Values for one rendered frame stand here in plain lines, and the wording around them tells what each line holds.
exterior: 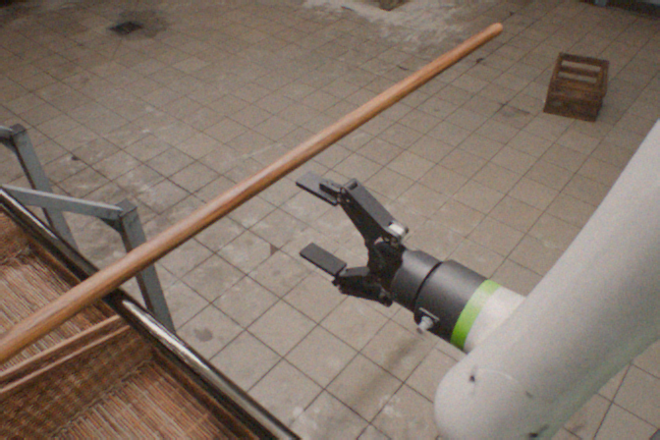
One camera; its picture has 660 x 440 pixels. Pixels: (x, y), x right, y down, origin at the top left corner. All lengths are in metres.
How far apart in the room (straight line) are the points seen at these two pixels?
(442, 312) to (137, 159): 2.59
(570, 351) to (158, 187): 2.56
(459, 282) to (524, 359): 0.20
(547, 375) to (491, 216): 2.23
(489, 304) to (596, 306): 0.23
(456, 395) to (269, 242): 1.98
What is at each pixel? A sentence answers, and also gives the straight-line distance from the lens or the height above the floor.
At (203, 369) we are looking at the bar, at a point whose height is 1.17.
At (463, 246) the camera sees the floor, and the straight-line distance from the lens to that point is 2.49.
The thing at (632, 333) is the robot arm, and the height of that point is 1.40.
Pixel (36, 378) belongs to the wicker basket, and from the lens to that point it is 1.22.
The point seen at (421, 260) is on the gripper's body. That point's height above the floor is 1.23.
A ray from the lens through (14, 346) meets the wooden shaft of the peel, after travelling 0.71.
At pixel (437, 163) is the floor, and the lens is 2.95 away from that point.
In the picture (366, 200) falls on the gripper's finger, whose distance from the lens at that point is 0.67.
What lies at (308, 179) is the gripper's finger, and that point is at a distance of 0.73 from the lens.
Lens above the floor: 1.71
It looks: 43 degrees down
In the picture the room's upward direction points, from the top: straight up
